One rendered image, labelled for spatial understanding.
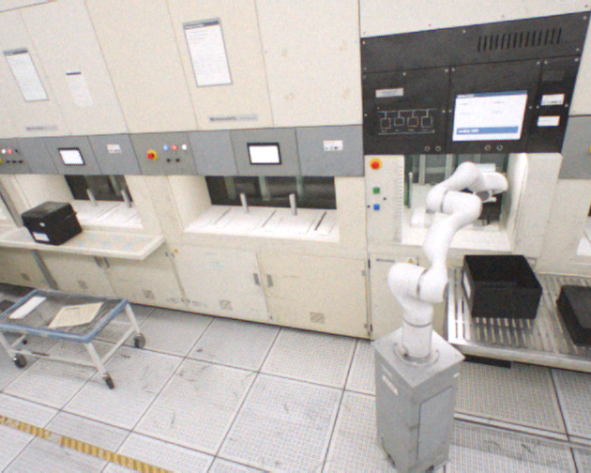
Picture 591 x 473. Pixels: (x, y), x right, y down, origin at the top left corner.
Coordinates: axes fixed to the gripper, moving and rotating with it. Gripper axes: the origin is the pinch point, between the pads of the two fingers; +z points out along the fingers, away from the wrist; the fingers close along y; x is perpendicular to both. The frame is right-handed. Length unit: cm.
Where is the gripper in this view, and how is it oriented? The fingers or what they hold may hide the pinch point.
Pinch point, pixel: (482, 172)
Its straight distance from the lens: 240.5
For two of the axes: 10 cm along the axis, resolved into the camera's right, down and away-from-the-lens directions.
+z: 3.8, -5.0, 7.8
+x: -1.2, -8.6, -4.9
